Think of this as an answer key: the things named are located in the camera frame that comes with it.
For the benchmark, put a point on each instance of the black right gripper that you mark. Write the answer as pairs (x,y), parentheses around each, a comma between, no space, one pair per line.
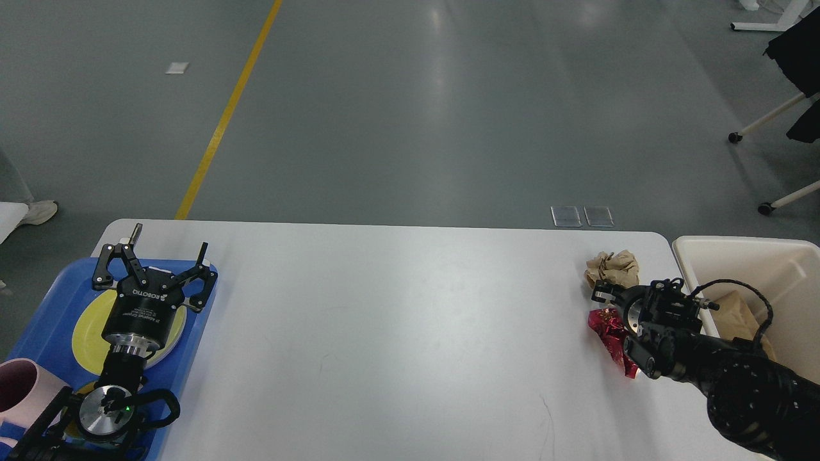
(629,301)

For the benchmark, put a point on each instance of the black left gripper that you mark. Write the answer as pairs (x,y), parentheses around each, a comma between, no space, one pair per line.
(144,309)

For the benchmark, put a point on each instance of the yellow plastic plate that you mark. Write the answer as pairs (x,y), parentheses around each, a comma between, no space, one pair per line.
(87,344)

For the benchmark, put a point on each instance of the pink ribbed mug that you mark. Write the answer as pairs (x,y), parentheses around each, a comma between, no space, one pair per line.
(26,391)

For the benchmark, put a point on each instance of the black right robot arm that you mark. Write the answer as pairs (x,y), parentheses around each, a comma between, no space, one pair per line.
(752,401)

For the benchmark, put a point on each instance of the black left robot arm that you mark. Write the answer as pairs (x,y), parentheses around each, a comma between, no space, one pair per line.
(104,419)

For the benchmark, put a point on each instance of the red foil wrapper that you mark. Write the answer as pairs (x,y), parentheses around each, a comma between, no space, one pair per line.
(606,323)

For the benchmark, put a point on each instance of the floor outlet plates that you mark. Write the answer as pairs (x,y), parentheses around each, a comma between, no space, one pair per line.
(587,216)

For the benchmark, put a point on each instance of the blue plastic tray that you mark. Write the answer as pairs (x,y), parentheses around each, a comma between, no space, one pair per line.
(47,339)

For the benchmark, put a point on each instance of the white shoe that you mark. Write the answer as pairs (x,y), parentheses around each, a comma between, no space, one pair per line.
(39,212)

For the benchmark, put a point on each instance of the brown paper bag in bin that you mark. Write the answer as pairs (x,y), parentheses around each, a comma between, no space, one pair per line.
(740,313)

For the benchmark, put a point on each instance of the cream plastic bin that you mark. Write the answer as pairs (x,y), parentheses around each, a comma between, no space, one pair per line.
(785,271)

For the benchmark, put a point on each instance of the black jacket on chair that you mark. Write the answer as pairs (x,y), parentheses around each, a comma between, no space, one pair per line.
(796,52)

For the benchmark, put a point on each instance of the white desk frame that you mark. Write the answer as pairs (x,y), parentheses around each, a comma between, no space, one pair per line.
(776,20)

